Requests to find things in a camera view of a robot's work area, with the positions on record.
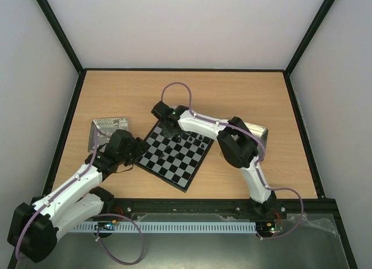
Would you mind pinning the silver tin with white pieces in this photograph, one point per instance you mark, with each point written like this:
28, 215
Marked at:
105, 127

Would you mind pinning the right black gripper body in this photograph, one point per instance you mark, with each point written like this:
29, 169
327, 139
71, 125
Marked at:
170, 129

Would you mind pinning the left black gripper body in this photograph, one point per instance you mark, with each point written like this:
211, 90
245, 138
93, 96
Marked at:
131, 155

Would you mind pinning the light blue slotted cable duct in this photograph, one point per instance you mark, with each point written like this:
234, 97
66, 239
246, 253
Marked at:
168, 227

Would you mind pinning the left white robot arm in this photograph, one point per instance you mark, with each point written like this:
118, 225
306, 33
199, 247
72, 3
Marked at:
36, 228

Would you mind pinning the black aluminium frame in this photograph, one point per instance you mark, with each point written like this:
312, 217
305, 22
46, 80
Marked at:
321, 205

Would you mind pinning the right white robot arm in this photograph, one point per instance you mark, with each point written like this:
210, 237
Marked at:
239, 147

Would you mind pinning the black and silver chessboard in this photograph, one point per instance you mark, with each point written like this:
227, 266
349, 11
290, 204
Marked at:
179, 167

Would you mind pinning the empty gold-rimmed metal tin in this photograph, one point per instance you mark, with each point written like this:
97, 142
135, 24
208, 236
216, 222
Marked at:
259, 131

